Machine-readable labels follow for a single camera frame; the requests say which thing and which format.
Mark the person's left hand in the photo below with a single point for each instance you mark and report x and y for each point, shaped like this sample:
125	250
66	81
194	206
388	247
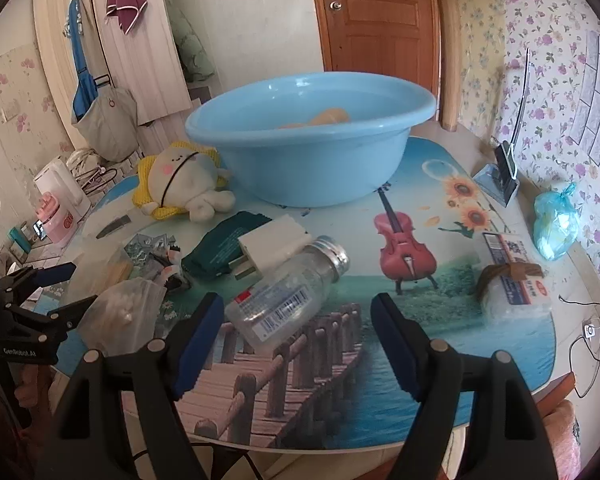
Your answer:
32	392

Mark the white power adapter plug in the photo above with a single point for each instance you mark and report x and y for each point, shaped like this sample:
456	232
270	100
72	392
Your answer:
268	246

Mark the translucent plastic storage box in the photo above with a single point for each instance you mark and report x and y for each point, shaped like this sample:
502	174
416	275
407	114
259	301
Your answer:
102	265

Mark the printed foil sachet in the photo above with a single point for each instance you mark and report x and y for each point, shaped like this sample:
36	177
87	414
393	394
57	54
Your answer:
158	259

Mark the dark green snack packet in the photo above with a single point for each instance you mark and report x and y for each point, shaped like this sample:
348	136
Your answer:
212	256

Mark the green padded quilt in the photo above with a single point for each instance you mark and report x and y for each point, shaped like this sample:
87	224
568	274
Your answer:
194	59

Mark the blue plastic garbage bag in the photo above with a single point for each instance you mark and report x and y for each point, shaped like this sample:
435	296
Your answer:
556	225

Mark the clear bottle silver cap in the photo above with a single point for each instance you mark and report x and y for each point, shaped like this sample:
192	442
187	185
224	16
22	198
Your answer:
272	310

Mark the grey dustpan with broom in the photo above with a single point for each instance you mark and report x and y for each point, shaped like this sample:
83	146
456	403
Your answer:
500	180

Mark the white wardrobe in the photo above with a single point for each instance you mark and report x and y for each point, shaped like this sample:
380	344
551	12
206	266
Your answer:
144	61

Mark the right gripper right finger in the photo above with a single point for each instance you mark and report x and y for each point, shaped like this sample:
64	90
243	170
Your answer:
506	438

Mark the light blue plastic basin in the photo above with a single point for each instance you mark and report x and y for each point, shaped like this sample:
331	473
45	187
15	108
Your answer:
315	166

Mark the brown wooden door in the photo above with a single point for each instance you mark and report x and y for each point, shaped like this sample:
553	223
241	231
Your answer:
399	38

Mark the bag of cotton swabs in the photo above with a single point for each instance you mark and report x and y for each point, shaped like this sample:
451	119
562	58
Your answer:
123	317

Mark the white plush toy yellow hood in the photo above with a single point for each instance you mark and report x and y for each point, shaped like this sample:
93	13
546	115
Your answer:
184	178

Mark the grey hanging bag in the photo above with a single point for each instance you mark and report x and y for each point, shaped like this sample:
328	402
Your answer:
109	125

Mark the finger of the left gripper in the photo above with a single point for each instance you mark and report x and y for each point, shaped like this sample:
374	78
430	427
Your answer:
54	326
19	286

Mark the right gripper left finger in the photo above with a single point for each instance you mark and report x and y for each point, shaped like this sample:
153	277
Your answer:
88	437

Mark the tissue pack labelled face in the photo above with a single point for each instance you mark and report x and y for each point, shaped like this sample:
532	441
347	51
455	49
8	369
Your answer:
331	116

